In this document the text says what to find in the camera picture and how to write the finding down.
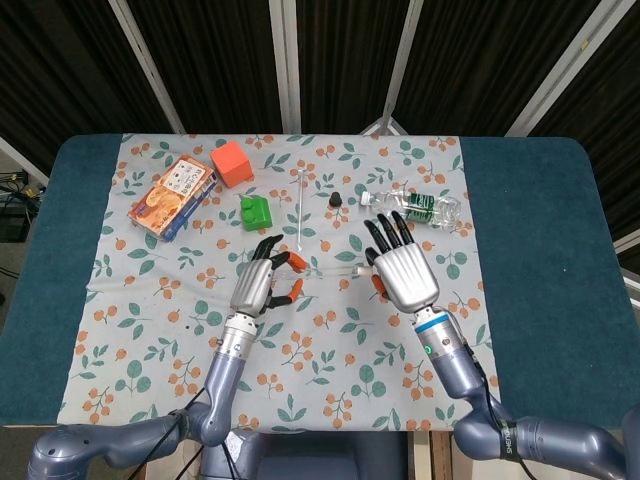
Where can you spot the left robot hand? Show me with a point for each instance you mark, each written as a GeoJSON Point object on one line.
{"type": "Point", "coordinates": [252, 285]}

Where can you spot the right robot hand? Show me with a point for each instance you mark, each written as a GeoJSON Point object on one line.
{"type": "Point", "coordinates": [405, 275]}

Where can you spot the small white cork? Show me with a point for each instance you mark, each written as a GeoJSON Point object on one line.
{"type": "Point", "coordinates": [362, 270]}

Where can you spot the clear glass test tube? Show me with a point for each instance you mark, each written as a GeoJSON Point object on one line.
{"type": "Point", "coordinates": [325, 273]}

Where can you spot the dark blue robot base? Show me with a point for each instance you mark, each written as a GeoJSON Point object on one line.
{"type": "Point", "coordinates": [310, 460]}

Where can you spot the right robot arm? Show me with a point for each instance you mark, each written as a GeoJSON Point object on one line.
{"type": "Point", "coordinates": [455, 370]}

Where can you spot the clear glass rod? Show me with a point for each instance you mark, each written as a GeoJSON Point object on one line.
{"type": "Point", "coordinates": [300, 210]}

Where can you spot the small black cap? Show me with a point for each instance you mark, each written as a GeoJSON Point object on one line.
{"type": "Point", "coordinates": [335, 200]}

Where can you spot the green toy block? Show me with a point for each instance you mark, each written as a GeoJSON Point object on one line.
{"type": "Point", "coordinates": [256, 215]}

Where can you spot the clear plastic water bottle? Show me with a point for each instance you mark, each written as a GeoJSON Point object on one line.
{"type": "Point", "coordinates": [430, 205]}

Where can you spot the floral tablecloth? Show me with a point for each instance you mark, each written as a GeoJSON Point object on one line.
{"type": "Point", "coordinates": [320, 360]}

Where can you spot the orange biscuit box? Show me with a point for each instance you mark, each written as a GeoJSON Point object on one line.
{"type": "Point", "coordinates": [170, 200]}

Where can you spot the orange cube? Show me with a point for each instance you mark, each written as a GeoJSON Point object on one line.
{"type": "Point", "coordinates": [231, 164]}

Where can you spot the blue carpet table cover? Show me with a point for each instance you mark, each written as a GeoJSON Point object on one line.
{"type": "Point", "coordinates": [530, 200]}

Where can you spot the grey metal stand foot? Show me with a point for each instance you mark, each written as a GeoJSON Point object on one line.
{"type": "Point", "coordinates": [382, 127]}

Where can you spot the black curtain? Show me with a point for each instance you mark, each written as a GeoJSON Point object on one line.
{"type": "Point", "coordinates": [225, 60]}

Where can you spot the white metal frame post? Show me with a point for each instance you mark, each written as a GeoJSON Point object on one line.
{"type": "Point", "coordinates": [562, 67]}
{"type": "Point", "coordinates": [282, 65]}
{"type": "Point", "coordinates": [404, 55]}
{"type": "Point", "coordinates": [145, 60]}

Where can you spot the white metal frame beam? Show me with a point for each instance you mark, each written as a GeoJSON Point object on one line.
{"type": "Point", "coordinates": [20, 156]}
{"type": "Point", "coordinates": [631, 240]}

